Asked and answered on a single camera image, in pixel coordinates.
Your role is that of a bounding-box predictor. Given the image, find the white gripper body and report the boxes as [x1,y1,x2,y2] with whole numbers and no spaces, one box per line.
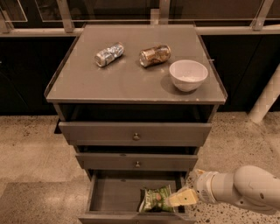
[193,171,217,204]

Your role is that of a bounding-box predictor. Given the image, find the green jalapeno chip bag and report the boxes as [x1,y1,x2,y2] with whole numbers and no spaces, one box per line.
[138,185,175,213]

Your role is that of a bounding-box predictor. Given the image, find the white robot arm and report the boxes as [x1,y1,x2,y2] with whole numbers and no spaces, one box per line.
[165,165,280,214]

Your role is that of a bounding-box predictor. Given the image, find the brass middle drawer knob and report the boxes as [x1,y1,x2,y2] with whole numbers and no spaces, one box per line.
[135,161,141,168]

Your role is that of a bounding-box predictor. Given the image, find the brass drawer knob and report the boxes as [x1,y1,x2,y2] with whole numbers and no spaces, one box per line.
[133,133,140,141]
[135,161,141,168]

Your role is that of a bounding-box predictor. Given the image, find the brass top drawer knob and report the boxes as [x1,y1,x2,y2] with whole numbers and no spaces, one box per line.
[133,133,140,141]

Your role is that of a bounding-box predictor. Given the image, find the bottom grey drawer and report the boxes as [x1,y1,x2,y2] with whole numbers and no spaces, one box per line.
[79,171,195,224]

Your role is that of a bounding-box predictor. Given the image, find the grey drawer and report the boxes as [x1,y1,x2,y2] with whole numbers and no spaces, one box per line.
[76,153,198,172]
[79,171,195,224]
[59,122,212,147]

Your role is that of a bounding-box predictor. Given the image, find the grey drawer cabinet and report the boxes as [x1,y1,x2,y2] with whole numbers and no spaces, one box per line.
[44,24,228,224]

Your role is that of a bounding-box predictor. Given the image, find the middle grey drawer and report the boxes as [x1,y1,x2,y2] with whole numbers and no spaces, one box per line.
[76,153,198,172]

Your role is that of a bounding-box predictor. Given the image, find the top grey drawer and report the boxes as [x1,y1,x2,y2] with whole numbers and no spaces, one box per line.
[59,122,212,147]

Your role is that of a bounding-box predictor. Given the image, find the white ceramic bowl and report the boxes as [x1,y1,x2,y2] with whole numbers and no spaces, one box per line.
[169,59,208,92]

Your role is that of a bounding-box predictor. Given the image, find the brown gold soda can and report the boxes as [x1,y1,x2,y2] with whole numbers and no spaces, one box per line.
[139,45,171,67]

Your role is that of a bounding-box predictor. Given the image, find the silver blue soda can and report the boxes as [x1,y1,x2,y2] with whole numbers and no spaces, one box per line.
[94,42,124,67]

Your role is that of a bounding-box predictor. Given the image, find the metal railing frame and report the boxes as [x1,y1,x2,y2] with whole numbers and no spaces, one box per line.
[0,0,280,37]

